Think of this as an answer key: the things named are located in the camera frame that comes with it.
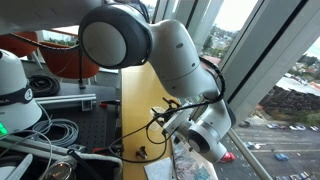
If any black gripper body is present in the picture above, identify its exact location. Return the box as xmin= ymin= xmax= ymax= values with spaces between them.
xmin=167 ymin=100 xmax=183 ymax=112

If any black binder clip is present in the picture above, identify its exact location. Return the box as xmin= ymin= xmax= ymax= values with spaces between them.
xmin=135 ymin=145 xmax=149 ymax=161

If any white paper sheet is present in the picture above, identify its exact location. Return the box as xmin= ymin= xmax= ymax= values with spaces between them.
xmin=143 ymin=157 xmax=174 ymax=180

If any black perforated breadboard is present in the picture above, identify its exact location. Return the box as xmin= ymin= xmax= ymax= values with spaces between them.
xmin=33 ymin=105 xmax=122 ymax=152

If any metal window handrail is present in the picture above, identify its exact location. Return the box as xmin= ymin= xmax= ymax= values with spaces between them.
xmin=227 ymin=129 xmax=274 ymax=180

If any orange chair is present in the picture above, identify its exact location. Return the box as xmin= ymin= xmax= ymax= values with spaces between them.
xmin=0 ymin=30 xmax=39 ymax=58
xmin=38 ymin=41 xmax=101 ymax=80

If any round metallic lens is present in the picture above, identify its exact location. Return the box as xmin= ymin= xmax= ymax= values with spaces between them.
xmin=42 ymin=155 xmax=78 ymax=180

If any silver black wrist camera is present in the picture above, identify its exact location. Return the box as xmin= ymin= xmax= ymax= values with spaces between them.
xmin=162 ymin=109 xmax=194 ymax=136

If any red handled clamp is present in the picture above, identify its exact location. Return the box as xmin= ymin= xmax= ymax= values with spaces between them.
xmin=99 ymin=99 xmax=122 ymax=109
xmin=92 ymin=144 xmax=124 ymax=156

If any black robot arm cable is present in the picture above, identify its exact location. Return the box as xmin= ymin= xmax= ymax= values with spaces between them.
xmin=9 ymin=31 xmax=227 ymax=165

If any black camera stand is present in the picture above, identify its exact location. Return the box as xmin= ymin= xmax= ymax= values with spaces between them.
xmin=77 ymin=46 xmax=87 ymax=90

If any black strap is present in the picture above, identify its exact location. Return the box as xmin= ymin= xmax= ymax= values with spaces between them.
xmin=66 ymin=149 xmax=105 ymax=180

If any grey coiled cable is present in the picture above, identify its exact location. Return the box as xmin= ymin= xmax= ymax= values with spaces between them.
xmin=31 ymin=118 xmax=80 ymax=148

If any short aluminium extrusion rail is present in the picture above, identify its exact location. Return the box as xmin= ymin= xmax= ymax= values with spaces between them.
xmin=33 ymin=93 xmax=98 ymax=112

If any thin white cable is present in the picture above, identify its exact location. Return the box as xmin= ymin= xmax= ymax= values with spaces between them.
xmin=0 ymin=129 xmax=54 ymax=180

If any black coiled cable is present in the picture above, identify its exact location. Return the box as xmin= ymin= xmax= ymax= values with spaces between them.
xmin=27 ymin=74 xmax=62 ymax=98

